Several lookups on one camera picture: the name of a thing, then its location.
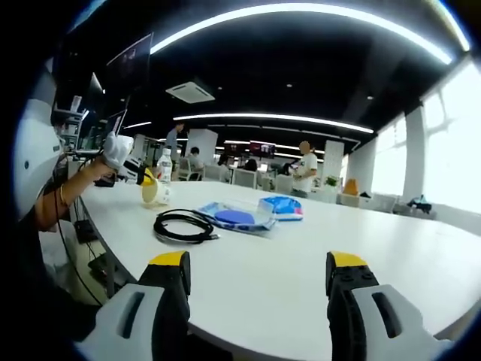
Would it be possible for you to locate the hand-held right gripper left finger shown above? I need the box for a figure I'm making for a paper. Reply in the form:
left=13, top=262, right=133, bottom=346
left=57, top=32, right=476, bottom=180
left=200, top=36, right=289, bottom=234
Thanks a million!
left=74, top=250, right=192, bottom=361

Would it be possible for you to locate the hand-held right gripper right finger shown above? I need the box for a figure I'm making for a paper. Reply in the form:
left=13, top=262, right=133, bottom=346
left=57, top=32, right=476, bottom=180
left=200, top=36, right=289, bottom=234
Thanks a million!
left=325, top=250, right=454, bottom=361

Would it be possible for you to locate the white paper cup item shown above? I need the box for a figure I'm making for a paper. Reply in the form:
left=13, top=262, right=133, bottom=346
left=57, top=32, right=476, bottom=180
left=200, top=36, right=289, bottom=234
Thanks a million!
left=141, top=179, right=172, bottom=208

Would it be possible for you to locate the clear plastic bottle item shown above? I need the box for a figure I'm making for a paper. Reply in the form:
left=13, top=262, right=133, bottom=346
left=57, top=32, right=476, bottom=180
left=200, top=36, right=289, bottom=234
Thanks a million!
left=156, top=148, right=174, bottom=184

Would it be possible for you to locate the black cable item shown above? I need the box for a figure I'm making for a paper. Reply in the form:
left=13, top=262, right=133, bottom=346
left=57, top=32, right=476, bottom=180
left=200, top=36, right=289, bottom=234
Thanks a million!
left=153, top=208, right=221, bottom=244

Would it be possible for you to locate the clear pouch with blue disc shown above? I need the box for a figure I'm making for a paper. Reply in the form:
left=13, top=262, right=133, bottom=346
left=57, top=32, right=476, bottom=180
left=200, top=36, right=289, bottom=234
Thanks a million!
left=197, top=199, right=277, bottom=232

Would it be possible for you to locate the blue tissue pack item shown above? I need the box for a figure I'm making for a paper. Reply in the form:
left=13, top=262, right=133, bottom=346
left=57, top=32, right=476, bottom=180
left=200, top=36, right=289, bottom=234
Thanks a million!
left=258, top=194, right=304, bottom=222

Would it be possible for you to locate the person's left hand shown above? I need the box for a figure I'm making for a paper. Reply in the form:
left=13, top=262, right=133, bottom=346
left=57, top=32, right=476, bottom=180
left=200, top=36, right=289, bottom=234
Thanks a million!
left=84, top=156, right=118, bottom=185

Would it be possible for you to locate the open silver laptop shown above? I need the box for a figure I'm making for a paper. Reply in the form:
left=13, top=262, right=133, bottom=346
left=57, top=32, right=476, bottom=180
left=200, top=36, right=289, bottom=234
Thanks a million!
left=104, top=108, right=129, bottom=137

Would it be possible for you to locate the black power adapter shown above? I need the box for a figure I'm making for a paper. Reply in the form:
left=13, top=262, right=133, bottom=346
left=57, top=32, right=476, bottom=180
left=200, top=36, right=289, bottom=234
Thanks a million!
left=73, top=220, right=99, bottom=244
left=88, top=253, right=114, bottom=280

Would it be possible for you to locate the white worn device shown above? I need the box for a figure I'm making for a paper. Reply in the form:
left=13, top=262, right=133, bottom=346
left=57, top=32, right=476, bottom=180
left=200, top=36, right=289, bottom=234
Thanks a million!
left=14, top=99, right=62, bottom=220

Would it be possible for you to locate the ceiling-hung dark monitor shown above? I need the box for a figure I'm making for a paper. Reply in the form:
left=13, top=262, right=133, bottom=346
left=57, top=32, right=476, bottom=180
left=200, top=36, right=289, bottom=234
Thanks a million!
left=106, top=32, right=154, bottom=95

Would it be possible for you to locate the white table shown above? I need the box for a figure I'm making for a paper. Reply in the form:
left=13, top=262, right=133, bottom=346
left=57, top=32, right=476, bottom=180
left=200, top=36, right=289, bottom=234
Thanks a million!
left=80, top=180, right=481, bottom=361

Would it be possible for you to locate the ceiling air vent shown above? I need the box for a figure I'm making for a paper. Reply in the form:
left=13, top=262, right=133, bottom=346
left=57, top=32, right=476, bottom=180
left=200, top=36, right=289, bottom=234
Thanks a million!
left=165, top=80, right=216, bottom=103

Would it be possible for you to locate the row of white office chairs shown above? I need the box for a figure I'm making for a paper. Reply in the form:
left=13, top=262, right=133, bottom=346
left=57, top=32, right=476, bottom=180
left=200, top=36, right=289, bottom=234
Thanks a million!
left=176, top=157, right=294, bottom=193

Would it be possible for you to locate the person's dark clothing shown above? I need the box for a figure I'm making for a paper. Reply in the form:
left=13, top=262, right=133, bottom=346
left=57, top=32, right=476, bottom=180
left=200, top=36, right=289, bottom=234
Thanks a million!
left=17, top=217, right=101, bottom=341

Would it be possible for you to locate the dark bag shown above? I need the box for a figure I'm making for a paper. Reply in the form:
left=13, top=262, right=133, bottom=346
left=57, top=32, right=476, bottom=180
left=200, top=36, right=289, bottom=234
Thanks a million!
left=407, top=194, right=432, bottom=214

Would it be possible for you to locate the long ceiling light strip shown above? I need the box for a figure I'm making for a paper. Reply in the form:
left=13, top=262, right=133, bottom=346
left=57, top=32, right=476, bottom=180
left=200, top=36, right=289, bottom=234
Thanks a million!
left=172, top=112, right=375, bottom=135
left=150, top=3, right=454, bottom=65

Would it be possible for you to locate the wall screen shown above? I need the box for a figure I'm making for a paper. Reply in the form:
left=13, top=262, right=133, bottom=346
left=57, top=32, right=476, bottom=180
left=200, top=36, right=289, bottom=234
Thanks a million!
left=250, top=141, right=277, bottom=157

